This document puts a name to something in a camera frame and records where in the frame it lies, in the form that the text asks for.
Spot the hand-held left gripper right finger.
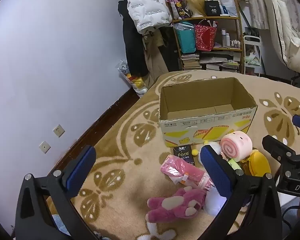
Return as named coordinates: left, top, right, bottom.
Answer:
left=197, top=145, right=283, bottom=240

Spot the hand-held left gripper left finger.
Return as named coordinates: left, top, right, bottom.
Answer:
left=15, top=145, right=97, bottom=240

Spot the yellow plush doll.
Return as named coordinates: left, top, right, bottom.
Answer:
left=241, top=149, right=272, bottom=178

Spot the white-haired plush doll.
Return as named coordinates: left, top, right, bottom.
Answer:
left=205, top=185, right=228, bottom=217

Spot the pink plastic packet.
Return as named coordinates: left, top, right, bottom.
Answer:
left=160, top=154, right=212, bottom=190

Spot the black tissue pack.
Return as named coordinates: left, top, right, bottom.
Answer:
left=173, top=145, right=195, bottom=167

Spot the yellow printed cardboard box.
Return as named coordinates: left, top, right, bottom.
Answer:
left=159, top=77, right=258, bottom=148

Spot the pink bear plush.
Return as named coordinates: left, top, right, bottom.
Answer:
left=145, top=187, right=207, bottom=223

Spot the pink roll cake plush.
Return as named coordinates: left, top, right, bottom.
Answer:
left=220, top=131, right=253, bottom=162

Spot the white trolley cart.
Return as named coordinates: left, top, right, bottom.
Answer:
left=242, top=34, right=262, bottom=77

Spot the white padded chair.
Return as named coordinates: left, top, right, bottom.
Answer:
left=262, top=0, right=300, bottom=77

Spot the wide stack of books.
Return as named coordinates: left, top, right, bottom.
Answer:
left=199, top=51, right=240, bottom=73

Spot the clear bag of toys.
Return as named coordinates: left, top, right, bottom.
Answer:
left=117, top=60, right=148, bottom=97

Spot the group of cosmetic bottles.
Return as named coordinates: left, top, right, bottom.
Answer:
left=221, top=29, right=240, bottom=48

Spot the small stack of books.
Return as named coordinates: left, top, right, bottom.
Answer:
left=181, top=54, right=200, bottom=70

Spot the wooden bookshelf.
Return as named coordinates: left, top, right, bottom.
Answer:
left=171, top=0, right=244, bottom=74

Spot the beige hanging garment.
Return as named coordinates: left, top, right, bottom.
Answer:
left=142, top=30, right=170, bottom=80

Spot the black hanging garment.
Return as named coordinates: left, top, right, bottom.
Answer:
left=160, top=27, right=180, bottom=72

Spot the red gift bag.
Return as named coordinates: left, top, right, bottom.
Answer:
left=194, top=20, right=218, bottom=52

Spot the white patterned curtain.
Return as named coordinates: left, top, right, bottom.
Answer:
left=150, top=0, right=270, bottom=30

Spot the black hanging coat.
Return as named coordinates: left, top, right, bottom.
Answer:
left=118, top=0, right=150, bottom=77

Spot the teal bag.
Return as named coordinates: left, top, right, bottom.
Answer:
left=175, top=22, right=197, bottom=54

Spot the black box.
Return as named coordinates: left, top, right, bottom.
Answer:
left=204, top=1, right=222, bottom=17

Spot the blonde wig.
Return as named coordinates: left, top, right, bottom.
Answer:
left=185, top=0, right=207, bottom=18

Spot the pink and black packet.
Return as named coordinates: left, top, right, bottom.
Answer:
left=166, top=0, right=190, bottom=19

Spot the white puffer jacket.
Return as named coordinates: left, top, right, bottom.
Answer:
left=127, top=0, right=172, bottom=34

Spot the black cable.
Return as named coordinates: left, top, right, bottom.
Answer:
left=282, top=205, right=300, bottom=232

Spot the white wall socket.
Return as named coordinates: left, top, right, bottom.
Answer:
left=39, top=141, right=51, bottom=153
left=53, top=124, right=65, bottom=137

